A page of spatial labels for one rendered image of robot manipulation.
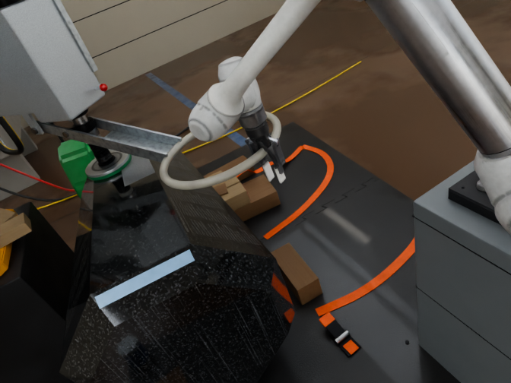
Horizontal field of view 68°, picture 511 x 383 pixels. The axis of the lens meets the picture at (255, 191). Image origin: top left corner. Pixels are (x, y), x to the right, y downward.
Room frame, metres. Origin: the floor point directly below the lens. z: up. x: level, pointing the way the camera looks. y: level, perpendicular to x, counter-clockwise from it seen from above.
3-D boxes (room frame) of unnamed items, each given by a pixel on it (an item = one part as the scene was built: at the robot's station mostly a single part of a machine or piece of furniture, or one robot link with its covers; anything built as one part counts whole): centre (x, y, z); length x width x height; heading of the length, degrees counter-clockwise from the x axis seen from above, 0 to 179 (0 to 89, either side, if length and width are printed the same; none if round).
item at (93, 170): (1.64, 0.60, 0.84); 0.21 x 0.21 x 0.01
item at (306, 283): (1.29, -0.05, 0.07); 0.30 x 0.12 x 0.12; 13
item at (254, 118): (1.10, -0.07, 1.07); 0.09 x 0.09 x 0.06
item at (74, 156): (2.75, 1.17, 0.43); 0.35 x 0.35 x 0.87; 88
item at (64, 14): (1.69, 0.48, 1.37); 0.08 x 0.03 x 0.28; 55
